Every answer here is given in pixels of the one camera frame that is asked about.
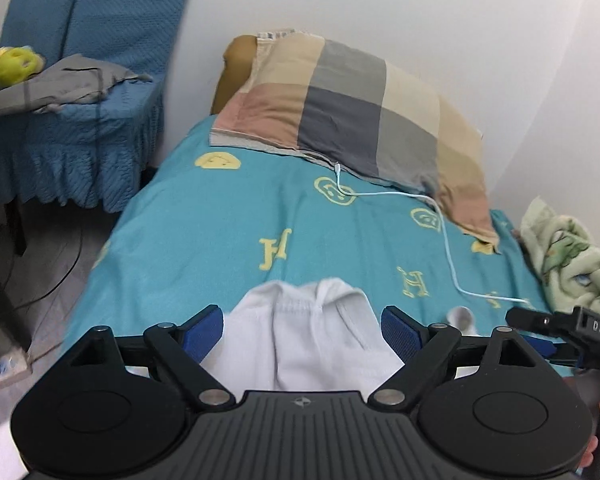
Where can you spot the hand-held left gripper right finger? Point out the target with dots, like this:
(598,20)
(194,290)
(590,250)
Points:
(400,332)

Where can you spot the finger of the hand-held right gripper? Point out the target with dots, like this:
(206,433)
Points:
(562,352)
(530,319)

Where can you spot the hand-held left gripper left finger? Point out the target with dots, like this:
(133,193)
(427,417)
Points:
(205,330)

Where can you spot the white shirt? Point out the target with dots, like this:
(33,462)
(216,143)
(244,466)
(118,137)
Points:
(305,340)

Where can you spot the green printed fleece blanket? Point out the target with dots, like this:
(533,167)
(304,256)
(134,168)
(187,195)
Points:
(580,270)

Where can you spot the teal printed bed sheet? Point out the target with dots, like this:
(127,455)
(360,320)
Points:
(230,220)

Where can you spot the small white blue object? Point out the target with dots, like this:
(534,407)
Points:
(10,365)

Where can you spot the checked pillow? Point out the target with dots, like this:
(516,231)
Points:
(355,110)

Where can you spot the brown pillow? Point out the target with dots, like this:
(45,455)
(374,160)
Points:
(232,70)

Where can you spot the grey cloth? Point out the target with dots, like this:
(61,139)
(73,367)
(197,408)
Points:
(65,85)

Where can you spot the blue covered chair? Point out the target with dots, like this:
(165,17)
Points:
(40,5)
(130,25)

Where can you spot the green plush toy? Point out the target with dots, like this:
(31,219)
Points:
(15,65)

